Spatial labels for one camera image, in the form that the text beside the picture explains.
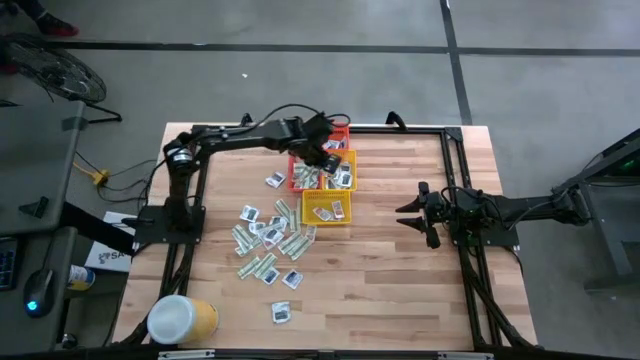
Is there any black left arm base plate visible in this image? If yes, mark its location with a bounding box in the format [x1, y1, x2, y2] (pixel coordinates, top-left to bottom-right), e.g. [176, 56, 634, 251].
[132, 204, 207, 246]

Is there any black computer mouse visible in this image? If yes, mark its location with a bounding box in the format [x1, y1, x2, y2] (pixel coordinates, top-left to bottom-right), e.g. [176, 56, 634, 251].
[22, 268, 57, 320]

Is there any white cardboard box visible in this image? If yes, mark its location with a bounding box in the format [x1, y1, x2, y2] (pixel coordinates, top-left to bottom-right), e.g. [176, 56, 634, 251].
[83, 210, 137, 274]

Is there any person's foot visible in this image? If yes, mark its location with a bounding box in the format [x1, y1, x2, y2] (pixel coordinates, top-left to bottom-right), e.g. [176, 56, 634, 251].
[35, 12, 80, 37]

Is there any yellow canister white lid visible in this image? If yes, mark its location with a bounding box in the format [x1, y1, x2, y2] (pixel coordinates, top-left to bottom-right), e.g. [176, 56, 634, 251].
[146, 294, 220, 346]

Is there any grey metal stand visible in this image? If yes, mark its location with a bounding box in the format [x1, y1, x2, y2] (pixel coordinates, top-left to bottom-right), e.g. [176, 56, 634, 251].
[550, 127, 640, 292]

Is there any blue yellow can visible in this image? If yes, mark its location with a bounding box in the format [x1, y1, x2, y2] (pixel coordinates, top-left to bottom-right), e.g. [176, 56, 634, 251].
[67, 264, 97, 292]

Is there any black desk bracket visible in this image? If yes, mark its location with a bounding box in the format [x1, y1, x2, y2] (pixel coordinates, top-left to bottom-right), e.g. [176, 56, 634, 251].
[18, 195, 51, 220]

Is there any orange plastic basket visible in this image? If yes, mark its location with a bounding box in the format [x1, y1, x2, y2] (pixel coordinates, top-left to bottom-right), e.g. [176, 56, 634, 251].
[287, 149, 325, 194]
[319, 123, 351, 151]

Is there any black diagonal bar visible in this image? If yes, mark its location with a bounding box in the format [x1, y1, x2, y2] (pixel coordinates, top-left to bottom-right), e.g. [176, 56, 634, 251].
[59, 202, 137, 257]

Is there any black floor fan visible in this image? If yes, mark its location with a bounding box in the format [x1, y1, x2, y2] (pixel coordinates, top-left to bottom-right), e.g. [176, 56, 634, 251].
[0, 31, 124, 125]

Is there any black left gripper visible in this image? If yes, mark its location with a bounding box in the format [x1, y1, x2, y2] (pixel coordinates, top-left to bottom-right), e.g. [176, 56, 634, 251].
[292, 113, 345, 177]

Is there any black aluminium table frame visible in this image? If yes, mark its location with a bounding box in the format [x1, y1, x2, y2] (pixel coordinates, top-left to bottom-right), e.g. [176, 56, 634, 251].
[119, 123, 539, 351]

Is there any yellow power plug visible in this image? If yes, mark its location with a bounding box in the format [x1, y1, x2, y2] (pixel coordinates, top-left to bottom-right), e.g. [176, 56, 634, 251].
[74, 162, 111, 189]

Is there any grey desk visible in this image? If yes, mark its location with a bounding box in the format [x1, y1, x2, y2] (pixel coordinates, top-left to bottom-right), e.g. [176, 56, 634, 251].
[0, 99, 86, 354]

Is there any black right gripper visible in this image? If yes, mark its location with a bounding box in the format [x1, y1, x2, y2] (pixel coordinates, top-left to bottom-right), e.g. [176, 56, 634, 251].
[395, 181, 451, 250]

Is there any silver metal bar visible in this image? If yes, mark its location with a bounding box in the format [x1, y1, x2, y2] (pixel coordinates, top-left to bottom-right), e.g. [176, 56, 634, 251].
[158, 349, 216, 360]
[438, 351, 494, 360]

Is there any yellow plastic basket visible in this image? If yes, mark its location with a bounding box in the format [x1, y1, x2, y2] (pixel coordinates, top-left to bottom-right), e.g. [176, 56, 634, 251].
[300, 188, 354, 226]
[321, 148, 359, 193]

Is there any black keyboard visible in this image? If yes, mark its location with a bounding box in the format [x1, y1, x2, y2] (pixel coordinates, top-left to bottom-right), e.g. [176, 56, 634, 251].
[0, 237, 20, 292]

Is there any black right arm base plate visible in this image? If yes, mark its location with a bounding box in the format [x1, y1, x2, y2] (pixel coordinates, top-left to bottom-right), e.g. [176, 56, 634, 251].
[448, 219, 521, 248]

